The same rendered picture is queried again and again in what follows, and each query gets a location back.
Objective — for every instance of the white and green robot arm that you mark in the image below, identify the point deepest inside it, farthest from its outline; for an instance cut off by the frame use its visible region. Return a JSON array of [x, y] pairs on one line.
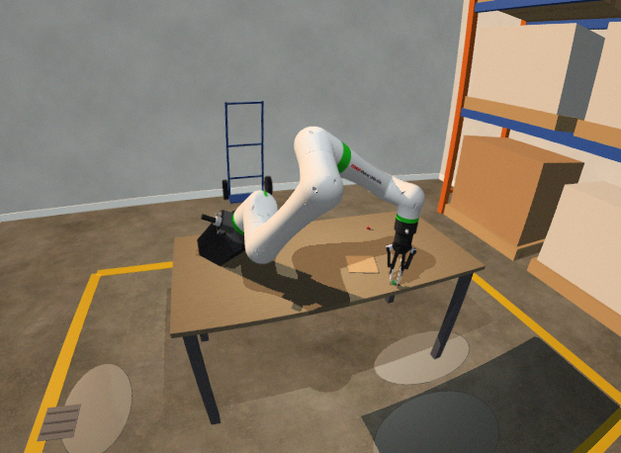
[[320, 190]]

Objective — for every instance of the tan flat mat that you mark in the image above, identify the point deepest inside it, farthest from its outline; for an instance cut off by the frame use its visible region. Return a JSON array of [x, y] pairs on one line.
[[361, 264]]

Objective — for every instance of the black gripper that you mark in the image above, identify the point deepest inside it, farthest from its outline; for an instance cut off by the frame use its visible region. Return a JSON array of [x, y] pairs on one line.
[[401, 245]]

